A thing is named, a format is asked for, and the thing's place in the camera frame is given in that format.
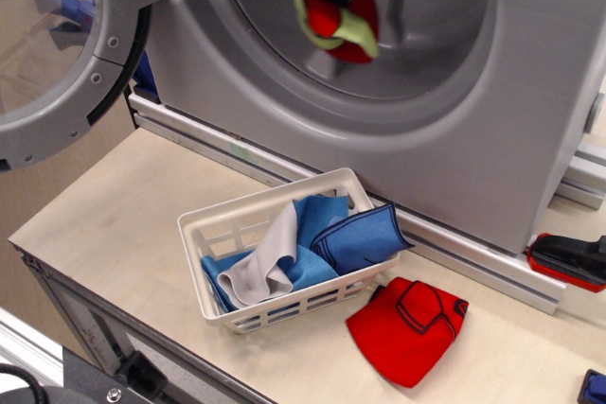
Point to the green and red cloth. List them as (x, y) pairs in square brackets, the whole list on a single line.
[(349, 33)]

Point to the grey toy washing machine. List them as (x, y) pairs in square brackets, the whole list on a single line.
[(469, 116)]

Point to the round grey machine door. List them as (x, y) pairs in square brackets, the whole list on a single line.
[(63, 65)]

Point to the white plastic laundry basket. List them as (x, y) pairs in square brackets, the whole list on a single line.
[(237, 226)]

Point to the blue clamp behind door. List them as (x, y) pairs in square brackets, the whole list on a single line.
[(143, 76)]

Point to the light blue cloth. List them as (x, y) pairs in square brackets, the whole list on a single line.
[(314, 214)]

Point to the blue jeans cloth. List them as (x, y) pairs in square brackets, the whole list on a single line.
[(362, 240)]

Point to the grey cloth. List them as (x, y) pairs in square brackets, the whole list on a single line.
[(258, 277)]

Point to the red cloth on table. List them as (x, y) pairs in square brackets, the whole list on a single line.
[(406, 328)]

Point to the red and black clamp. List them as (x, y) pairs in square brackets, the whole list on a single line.
[(577, 262)]

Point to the blue black clamp corner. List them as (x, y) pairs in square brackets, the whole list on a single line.
[(593, 388)]

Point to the aluminium table frame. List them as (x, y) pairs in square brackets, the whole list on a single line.
[(159, 369)]

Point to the black bracket with bolt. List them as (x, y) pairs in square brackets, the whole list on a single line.
[(113, 382)]

